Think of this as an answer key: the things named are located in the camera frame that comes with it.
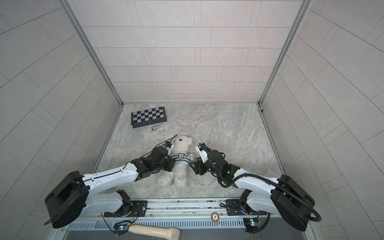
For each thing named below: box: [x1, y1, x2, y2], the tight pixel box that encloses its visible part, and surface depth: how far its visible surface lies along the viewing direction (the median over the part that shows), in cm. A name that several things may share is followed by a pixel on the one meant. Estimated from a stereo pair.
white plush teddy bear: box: [157, 135, 194, 188], surface depth 79 cm
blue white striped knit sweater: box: [170, 152, 191, 164], surface depth 81 cm
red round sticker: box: [211, 212, 220, 223], surface depth 71 cm
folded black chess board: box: [131, 106, 167, 129], surface depth 106 cm
